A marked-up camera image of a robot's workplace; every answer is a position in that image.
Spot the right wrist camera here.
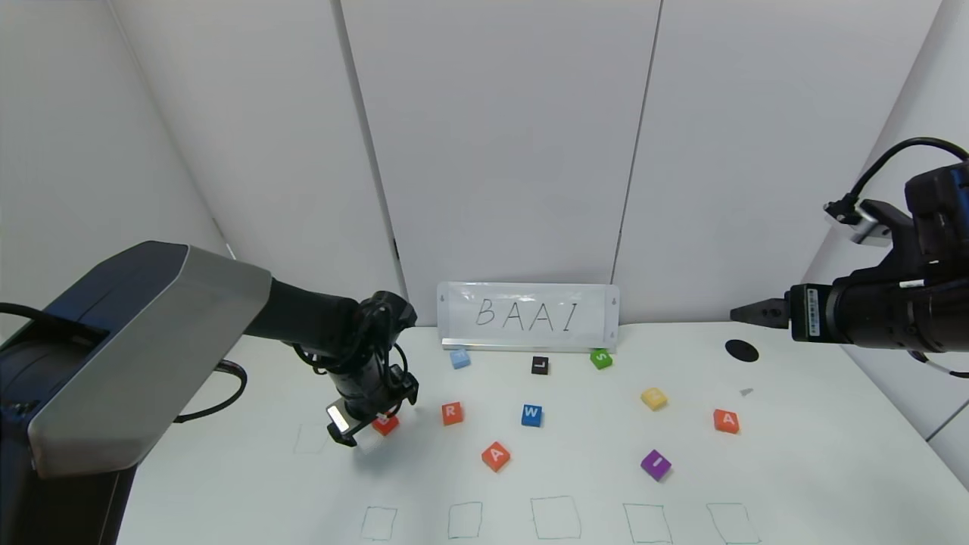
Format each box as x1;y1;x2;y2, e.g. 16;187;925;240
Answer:
824;197;911;248

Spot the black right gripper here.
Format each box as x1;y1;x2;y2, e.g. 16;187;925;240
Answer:
730;279;915;350

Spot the thin black left wrist cable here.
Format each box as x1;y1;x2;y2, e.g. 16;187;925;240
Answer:
291;297;415;403

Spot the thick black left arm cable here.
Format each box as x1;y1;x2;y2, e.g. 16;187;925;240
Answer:
174;362;248;423

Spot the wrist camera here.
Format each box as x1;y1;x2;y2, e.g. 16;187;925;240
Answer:
824;197;911;248
326;403;358;448

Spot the clear sign holder BAAI paper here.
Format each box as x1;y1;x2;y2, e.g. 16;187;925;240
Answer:
437;282;621;353

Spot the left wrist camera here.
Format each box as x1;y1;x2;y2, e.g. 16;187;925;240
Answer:
326;403;358;448

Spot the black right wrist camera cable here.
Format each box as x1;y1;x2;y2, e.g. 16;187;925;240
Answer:
846;137;969;207

